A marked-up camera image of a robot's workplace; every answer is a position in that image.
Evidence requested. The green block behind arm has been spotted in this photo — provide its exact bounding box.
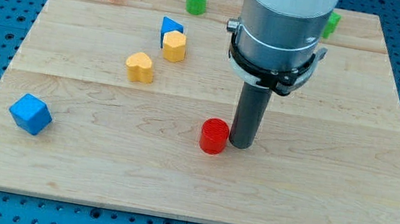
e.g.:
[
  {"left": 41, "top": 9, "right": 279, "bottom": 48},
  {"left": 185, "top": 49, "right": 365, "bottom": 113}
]
[{"left": 322, "top": 11, "right": 341, "bottom": 39}]

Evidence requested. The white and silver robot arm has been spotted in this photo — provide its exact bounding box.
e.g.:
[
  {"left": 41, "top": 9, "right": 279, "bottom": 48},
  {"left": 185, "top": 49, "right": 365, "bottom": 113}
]
[{"left": 235, "top": 0, "right": 338, "bottom": 71}]

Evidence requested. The yellow heart block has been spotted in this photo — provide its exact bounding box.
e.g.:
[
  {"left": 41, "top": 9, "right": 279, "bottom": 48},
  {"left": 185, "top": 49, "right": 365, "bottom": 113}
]
[{"left": 125, "top": 51, "right": 153, "bottom": 83}]

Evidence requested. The red cylinder block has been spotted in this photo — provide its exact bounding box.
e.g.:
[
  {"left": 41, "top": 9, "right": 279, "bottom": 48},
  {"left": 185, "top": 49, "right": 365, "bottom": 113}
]
[{"left": 199, "top": 118, "right": 230, "bottom": 155}]

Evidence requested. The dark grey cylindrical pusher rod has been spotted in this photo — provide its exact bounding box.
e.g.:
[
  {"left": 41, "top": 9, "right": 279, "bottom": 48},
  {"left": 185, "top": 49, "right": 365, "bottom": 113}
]
[{"left": 229, "top": 83, "right": 271, "bottom": 149}]

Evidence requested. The yellow hexagon block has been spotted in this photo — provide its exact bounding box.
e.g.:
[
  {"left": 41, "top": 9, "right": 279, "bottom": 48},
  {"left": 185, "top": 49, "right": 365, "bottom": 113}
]
[{"left": 162, "top": 31, "right": 187, "bottom": 63}]

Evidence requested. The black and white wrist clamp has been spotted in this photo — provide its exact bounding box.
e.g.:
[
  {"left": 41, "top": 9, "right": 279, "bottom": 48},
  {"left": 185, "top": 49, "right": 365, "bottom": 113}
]
[{"left": 227, "top": 18, "right": 328, "bottom": 96}]

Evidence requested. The blue triangle block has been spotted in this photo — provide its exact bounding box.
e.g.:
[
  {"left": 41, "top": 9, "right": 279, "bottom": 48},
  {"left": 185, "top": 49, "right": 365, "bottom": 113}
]
[{"left": 159, "top": 16, "right": 184, "bottom": 48}]

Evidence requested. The light wooden board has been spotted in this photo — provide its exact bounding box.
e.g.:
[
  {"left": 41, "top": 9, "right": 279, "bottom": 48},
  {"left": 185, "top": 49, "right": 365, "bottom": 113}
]
[{"left": 0, "top": 0, "right": 400, "bottom": 224}]

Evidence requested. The green cylinder block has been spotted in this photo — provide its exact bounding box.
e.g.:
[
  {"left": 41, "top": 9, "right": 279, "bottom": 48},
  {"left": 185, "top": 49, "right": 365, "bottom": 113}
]
[{"left": 186, "top": 0, "right": 207, "bottom": 15}]

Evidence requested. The blue cube block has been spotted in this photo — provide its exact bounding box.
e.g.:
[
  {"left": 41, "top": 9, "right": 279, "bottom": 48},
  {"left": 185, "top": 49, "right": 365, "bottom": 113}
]
[{"left": 9, "top": 93, "right": 52, "bottom": 136}]

